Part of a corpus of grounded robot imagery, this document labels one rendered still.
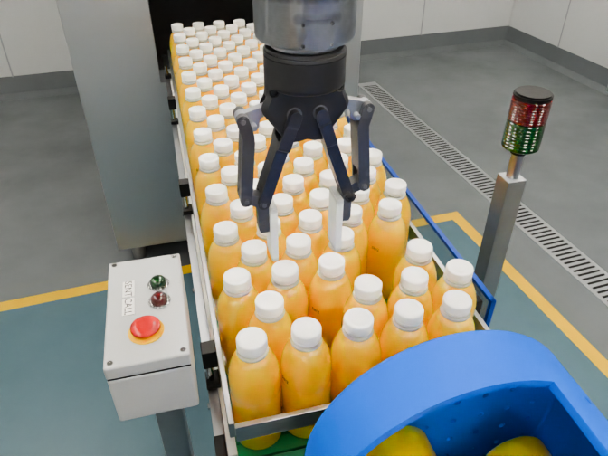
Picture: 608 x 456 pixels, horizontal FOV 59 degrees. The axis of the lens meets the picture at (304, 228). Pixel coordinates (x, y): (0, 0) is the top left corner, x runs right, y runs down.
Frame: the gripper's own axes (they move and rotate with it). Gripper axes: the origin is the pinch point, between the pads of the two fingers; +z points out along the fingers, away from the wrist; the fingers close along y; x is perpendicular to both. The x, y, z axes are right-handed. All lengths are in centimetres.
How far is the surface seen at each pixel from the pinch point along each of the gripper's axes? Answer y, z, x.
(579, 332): 133, 124, 73
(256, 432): -7.5, 28.4, -4.5
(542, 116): 46, 1, 23
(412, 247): 20.1, 15.3, 11.9
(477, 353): 10.3, 1.2, -20.1
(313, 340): 0.8, 16.0, -2.0
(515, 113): 42.6, 1.6, 25.3
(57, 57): -91, 98, 398
